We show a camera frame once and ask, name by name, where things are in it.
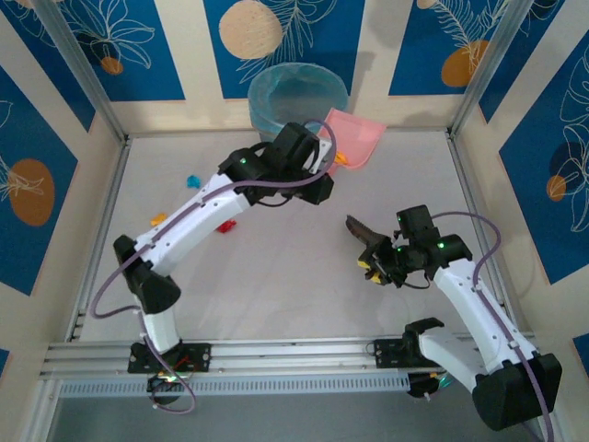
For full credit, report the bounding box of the dark brown hand brush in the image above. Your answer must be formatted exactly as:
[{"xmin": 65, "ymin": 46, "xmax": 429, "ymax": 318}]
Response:
[{"xmin": 344, "ymin": 214, "xmax": 392, "ymax": 259}]

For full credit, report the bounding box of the pink plastic dustpan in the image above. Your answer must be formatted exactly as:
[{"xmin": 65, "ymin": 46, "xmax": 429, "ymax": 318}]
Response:
[{"xmin": 316, "ymin": 107, "xmax": 387, "ymax": 172}]

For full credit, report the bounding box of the bin with blue liner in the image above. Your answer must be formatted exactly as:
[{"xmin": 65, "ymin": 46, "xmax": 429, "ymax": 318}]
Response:
[{"xmin": 247, "ymin": 63, "xmax": 349, "ymax": 144}]

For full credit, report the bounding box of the small black controller board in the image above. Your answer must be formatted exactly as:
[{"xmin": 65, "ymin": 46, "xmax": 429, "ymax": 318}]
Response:
[
  {"xmin": 407, "ymin": 370, "xmax": 455, "ymax": 402},
  {"xmin": 145, "ymin": 371, "xmax": 192, "ymax": 407}
]

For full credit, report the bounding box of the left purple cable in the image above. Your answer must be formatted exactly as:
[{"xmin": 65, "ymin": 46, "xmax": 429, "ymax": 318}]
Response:
[{"xmin": 90, "ymin": 119, "xmax": 337, "ymax": 414}]

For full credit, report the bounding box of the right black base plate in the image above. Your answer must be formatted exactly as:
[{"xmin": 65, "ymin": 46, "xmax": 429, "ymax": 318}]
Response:
[{"xmin": 373, "ymin": 339, "xmax": 457, "ymax": 370}]

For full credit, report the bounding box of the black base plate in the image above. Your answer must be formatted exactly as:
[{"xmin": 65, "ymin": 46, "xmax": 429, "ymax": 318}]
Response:
[
  {"xmin": 127, "ymin": 343, "xmax": 213, "ymax": 375},
  {"xmin": 373, "ymin": 339, "xmax": 457, "ymax": 370}
]

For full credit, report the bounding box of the aluminium side rail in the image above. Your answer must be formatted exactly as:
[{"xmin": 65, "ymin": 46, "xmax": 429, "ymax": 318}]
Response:
[
  {"xmin": 445, "ymin": 131, "xmax": 524, "ymax": 335},
  {"xmin": 65, "ymin": 137, "xmax": 134, "ymax": 343}
]

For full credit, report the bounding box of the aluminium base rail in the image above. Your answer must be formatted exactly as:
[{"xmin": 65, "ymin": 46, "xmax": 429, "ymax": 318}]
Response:
[{"xmin": 39, "ymin": 337, "xmax": 549, "ymax": 382}]

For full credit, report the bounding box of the grey slotted cable duct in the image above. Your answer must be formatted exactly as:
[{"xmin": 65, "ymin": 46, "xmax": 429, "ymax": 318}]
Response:
[{"xmin": 57, "ymin": 371, "xmax": 411, "ymax": 400}]

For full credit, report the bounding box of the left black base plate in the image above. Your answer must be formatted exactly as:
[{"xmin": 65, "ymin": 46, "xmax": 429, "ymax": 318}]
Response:
[{"xmin": 127, "ymin": 343, "xmax": 213, "ymax": 375}]

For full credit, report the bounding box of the aluminium frame post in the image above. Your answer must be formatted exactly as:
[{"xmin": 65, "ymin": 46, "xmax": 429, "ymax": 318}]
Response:
[
  {"xmin": 446, "ymin": 0, "xmax": 539, "ymax": 140},
  {"xmin": 32, "ymin": 0, "xmax": 131, "ymax": 145}
]

